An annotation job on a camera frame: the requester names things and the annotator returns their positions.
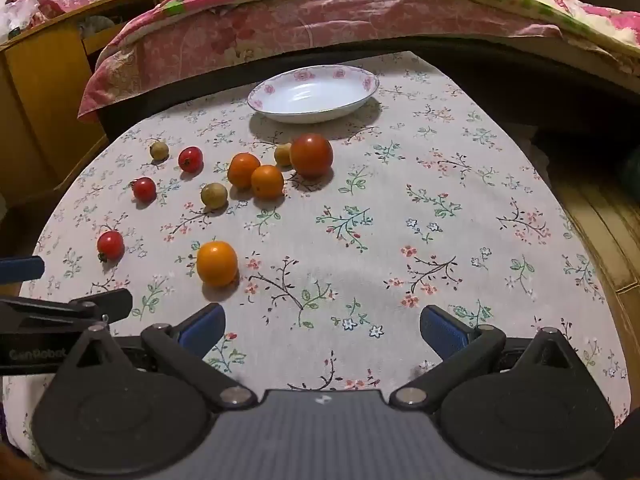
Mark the large red tomato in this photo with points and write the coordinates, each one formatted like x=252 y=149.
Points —
x=311 y=155

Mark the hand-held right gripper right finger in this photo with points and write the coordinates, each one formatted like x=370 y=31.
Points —
x=442 y=330

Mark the pink floral quilt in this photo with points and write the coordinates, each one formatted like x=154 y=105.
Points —
x=225 y=45

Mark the dark bed frame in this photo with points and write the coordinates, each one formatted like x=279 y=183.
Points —
x=500 y=75

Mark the yellow wooden cabinet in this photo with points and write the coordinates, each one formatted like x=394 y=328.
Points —
x=35 y=85

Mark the orange mandarin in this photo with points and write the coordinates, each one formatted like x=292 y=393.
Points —
x=217 y=263
x=267 y=182
x=242 y=169

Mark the red cherry tomato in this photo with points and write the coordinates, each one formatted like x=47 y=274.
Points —
x=110 y=245
x=144 y=190
x=190 y=159

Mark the floral print tablecloth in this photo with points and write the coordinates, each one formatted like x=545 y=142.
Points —
x=375 y=260

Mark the clear plastic bag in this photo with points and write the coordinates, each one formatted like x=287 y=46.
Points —
x=17 y=15

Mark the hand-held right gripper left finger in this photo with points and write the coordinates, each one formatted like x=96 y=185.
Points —
x=202 y=330

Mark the white floral rim plate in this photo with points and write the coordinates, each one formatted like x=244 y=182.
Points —
x=310 y=95

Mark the tan longan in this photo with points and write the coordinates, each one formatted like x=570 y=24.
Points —
x=214 y=195
x=159 y=150
x=282 y=155

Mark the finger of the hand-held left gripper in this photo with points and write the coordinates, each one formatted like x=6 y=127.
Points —
x=20 y=269
x=112 y=302

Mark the grey green cloth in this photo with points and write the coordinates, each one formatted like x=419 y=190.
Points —
x=100 y=23

